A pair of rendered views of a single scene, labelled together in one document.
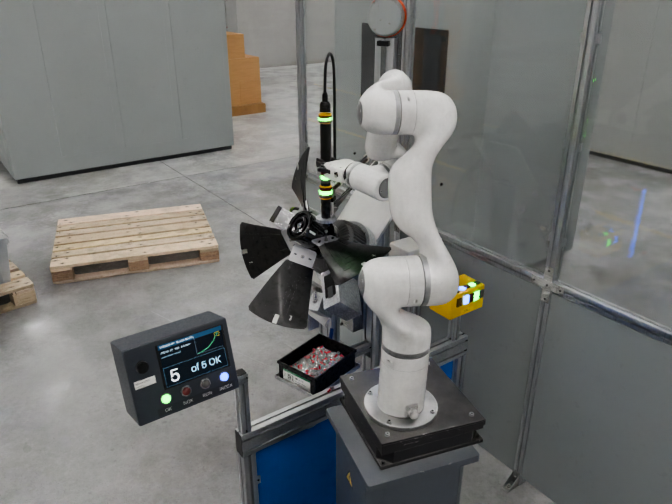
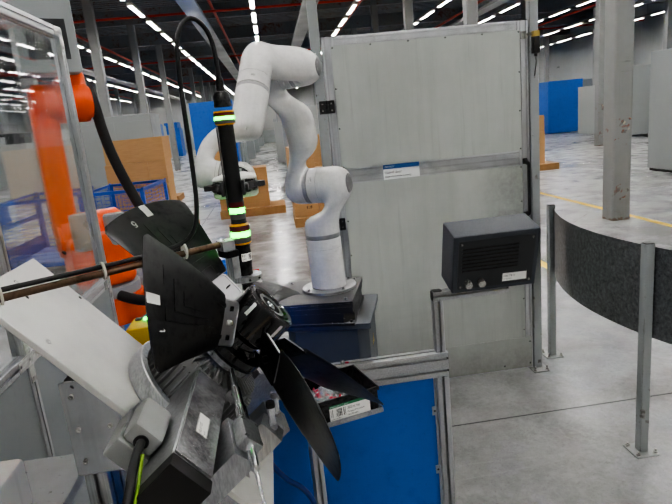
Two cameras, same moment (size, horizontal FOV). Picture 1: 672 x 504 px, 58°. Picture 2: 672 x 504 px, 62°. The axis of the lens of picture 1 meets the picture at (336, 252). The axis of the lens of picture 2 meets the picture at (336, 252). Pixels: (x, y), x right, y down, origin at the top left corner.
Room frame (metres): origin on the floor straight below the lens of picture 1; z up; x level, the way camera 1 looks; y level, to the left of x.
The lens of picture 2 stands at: (2.89, 0.82, 1.59)
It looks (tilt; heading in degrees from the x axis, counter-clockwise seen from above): 13 degrees down; 210
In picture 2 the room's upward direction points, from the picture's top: 6 degrees counter-clockwise
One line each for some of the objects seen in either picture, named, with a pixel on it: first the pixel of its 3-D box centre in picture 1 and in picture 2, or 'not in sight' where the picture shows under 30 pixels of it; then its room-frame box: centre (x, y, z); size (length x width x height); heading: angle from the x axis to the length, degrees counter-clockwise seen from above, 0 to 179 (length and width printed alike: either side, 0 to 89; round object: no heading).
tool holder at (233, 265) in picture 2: (326, 206); (239, 259); (1.96, 0.03, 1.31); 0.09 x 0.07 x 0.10; 160
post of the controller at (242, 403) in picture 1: (242, 401); (438, 320); (1.35, 0.26, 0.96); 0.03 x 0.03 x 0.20; 35
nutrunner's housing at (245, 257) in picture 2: (325, 162); (234, 188); (1.95, 0.03, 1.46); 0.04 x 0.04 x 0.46
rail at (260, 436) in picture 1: (364, 387); (303, 381); (1.60, -0.09, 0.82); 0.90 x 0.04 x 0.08; 125
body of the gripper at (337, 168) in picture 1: (345, 170); (236, 183); (1.87, -0.03, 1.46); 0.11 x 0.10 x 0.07; 36
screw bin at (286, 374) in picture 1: (317, 363); (331, 396); (1.70, 0.06, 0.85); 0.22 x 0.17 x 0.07; 142
